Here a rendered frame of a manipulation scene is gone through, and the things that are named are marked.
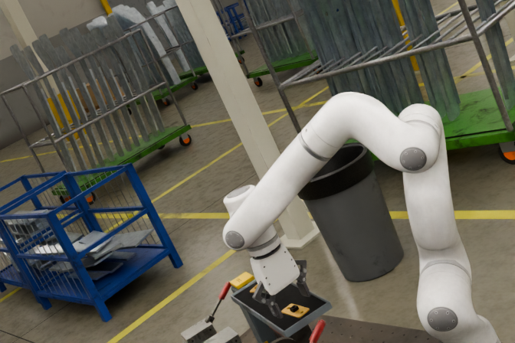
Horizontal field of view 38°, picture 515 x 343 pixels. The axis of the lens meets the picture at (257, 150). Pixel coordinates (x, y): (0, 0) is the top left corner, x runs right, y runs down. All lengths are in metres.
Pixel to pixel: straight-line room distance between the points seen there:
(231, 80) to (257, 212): 3.64
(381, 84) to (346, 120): 4.54
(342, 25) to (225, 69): 1.23
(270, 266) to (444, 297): 0.41
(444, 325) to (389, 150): 0.42
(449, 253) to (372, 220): 2.67
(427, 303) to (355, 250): 2.79
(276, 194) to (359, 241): 2.81
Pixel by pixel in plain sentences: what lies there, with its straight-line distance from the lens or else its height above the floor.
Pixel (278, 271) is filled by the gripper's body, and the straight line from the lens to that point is 1.85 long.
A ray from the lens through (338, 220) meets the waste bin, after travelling 4.43.
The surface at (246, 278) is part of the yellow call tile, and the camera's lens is 2.24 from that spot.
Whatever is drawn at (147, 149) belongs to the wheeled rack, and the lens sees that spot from 10.44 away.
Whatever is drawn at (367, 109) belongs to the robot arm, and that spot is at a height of 1.60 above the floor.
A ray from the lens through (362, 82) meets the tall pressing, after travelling 6.21.
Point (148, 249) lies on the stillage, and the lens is 6.51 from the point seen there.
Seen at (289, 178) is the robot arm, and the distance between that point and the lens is 1.70.
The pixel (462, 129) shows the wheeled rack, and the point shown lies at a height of 0.29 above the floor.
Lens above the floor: 1.98
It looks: 13 degrees down
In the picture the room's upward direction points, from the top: 25 degrees counter-clockwise
